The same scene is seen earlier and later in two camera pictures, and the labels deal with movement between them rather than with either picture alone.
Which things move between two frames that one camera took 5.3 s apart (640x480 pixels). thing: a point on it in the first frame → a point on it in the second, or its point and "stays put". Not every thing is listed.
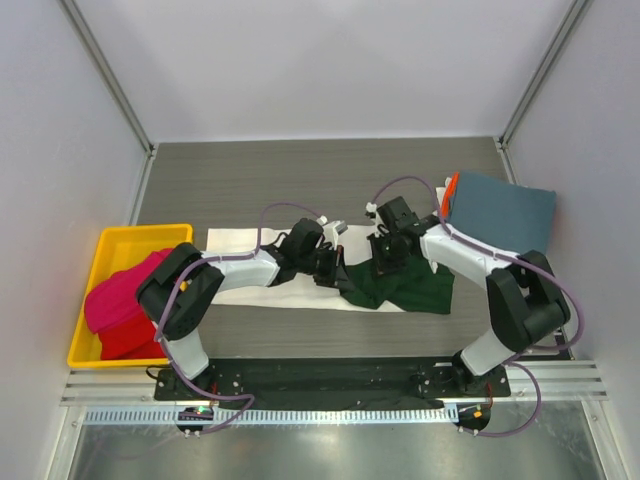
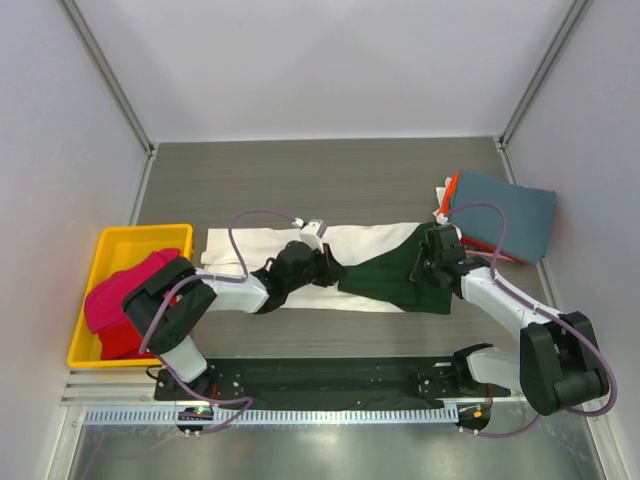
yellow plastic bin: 120,248 stays put
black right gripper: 382,257 → 420,265
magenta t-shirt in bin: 115,300 stays put
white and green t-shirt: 424,290 stays put
